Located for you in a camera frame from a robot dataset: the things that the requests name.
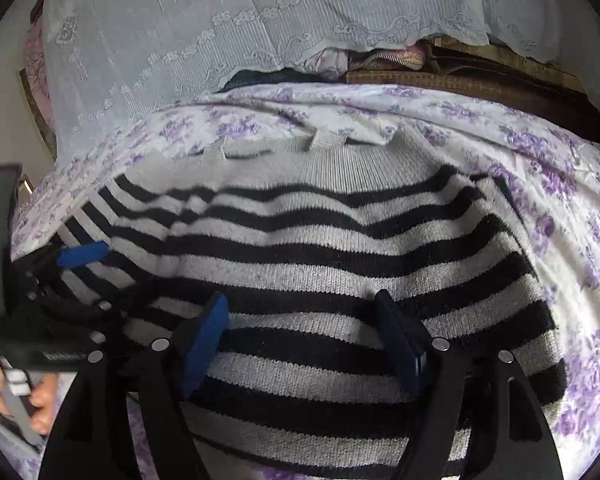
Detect pink floral cloth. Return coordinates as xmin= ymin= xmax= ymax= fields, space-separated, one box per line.
xmin=25 ymin=25 xmax=56 ymax=128

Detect purple floral bed sheet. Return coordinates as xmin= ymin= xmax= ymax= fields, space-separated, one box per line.
xmin=10 ymin=82 xmax=600 ymax=480

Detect white lace cover cloth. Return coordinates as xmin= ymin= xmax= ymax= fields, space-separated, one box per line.
xmin=40 ymin=0 xmax=600 ymax=161

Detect pale grey folded cloth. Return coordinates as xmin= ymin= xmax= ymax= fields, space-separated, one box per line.
xmin=305 ymin=50 xmax=351 ymax=81

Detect black grey striped sweater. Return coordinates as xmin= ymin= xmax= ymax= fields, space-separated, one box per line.
xmin=55 ymin=125 xmax=568 ymax=480

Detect pink striped folded cloth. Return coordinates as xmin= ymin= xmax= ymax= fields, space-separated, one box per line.
xmin=347 ymin=42 xmax=431 ymax=72

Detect person's left hand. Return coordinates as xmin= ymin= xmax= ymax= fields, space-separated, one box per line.
xmin=0 ymin=360 xmax=58 ymax=433

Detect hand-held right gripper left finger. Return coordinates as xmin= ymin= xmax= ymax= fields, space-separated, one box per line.
xmin=39 ymin=292 xmax=229 ymax=480

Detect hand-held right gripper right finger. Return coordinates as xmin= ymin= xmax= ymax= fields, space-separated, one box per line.
xmin=375 ymin=290 xmax=563 ymax=480

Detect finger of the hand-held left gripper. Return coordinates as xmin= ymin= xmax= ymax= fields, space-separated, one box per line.
xmin=45 ymin=285 xmax=112 ymax=331
xmin=30 ymin=241 xmax=110 ymax=273

